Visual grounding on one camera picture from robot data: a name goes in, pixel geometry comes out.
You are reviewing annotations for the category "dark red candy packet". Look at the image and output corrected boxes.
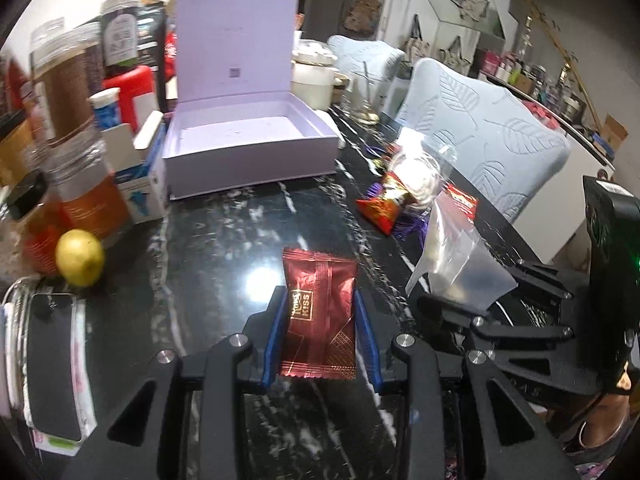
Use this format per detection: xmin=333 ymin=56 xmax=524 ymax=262
xmin=280 ymin=248 xmax=358 ymax=380

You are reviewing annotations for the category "small clear plastic bag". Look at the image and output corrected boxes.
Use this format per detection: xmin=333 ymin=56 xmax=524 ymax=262
xmin=405 ymin=191 xmax=518 ymax=313

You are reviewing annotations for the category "red cartoon snack packet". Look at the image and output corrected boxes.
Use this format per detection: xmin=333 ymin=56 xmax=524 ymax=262
xmin=356 ymin=171 xmax=416 ymax=236

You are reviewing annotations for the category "clear bag with white flower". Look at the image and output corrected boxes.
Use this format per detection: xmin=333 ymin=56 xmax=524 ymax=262
xmin=387 ymin=126 xmax=458 ymax=214

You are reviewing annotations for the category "person right hand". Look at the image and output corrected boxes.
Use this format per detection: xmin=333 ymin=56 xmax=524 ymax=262
xmin=564 ymin=363 xmax=632 ymax=456

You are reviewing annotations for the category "purple tassel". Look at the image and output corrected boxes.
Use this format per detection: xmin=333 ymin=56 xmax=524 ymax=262
xmin=365 ymin=183 xmax=428 ymax=247

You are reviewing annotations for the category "near light blue leaf cushion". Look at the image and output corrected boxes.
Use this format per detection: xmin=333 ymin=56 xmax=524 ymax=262
xmin=396 ymin=58 xmax=570 ymax=222

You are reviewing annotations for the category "light blue leaf cushion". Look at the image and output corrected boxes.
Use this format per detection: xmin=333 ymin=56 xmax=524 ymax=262
xmin=396 ymin=58 xmax=570 ymax=222
xmin=328 ymin=35 xmax=405 ymax=108

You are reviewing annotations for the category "yellow lemon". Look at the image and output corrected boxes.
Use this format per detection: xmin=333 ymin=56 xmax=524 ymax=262
xmin=54 ymin=229 xmax=105 ymax=288

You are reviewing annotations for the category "open lavender gift box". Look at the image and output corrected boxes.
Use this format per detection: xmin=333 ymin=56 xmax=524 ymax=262
xmin=163 ymin=0 xmax=340 ymax=200

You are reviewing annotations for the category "black phone on stand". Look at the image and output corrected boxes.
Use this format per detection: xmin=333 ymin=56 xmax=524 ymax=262
xmin=1 ymin=275 xmax=96 ymax=457

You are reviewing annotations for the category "blue white cardboard box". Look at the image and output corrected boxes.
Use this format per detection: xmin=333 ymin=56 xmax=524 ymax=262
xmin=102 ymin=110 xmax=167 ymax=224

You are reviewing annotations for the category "orange label plastic jar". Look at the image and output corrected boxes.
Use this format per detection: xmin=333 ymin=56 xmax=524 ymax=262
xmin=44 ymin=129 xmax=131 ymax=247

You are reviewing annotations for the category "glass cup with spoon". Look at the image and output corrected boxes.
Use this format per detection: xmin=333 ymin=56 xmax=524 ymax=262
xmin=347 ymin=62 xmax=383 ymax=126

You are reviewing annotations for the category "cream ceramic lidded pot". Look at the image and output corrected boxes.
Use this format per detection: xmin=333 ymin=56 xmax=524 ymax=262
xmin=291 ymin=39 xmax=338 ymax=110

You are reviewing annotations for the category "far light blue leaf cushion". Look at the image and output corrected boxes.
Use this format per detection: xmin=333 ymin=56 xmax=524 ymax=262
xmin=328 ymin=35 xmax=405 ymax=108

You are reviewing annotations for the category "red plastic container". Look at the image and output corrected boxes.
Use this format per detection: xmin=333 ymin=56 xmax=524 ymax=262
xmin=103 ymin=65 xmax=160 ymax=134

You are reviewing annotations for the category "black snack bag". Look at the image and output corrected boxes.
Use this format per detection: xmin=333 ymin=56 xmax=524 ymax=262
xmin=138 ymin=0 xmax=168 ymax=112

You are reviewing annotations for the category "dark label plastic jar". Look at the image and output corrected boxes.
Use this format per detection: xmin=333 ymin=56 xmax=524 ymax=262
xmin=101 ymin=0 xmax=141 ymax=78

